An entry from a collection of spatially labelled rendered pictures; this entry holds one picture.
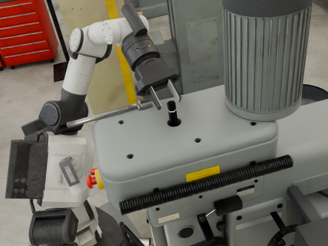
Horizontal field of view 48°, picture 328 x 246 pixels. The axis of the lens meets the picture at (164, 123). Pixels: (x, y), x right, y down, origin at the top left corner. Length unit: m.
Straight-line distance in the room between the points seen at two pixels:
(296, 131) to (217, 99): 0.26
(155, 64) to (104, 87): 1.91
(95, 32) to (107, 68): 1.62
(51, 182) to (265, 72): 0.85
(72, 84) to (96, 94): 1.58
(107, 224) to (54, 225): 1.10
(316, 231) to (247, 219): 0.28
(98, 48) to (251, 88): 0.58
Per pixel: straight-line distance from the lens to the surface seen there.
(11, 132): 4.65
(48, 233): 1.43
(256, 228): 1.23
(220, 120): 0.97
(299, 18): 0.86
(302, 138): 1.13
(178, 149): 0.90
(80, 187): 1.29
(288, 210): 1.46
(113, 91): 2.91
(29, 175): 1.38
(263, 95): 0.93
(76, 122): 1.05
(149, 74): 0.97
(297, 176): 1.15
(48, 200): 1.40
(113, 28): 1.03
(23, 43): 5.75
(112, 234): 2.44
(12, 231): 3.54
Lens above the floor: 2.49
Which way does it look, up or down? 38 degrees down
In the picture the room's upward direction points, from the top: 9 degrees counter-clockwise
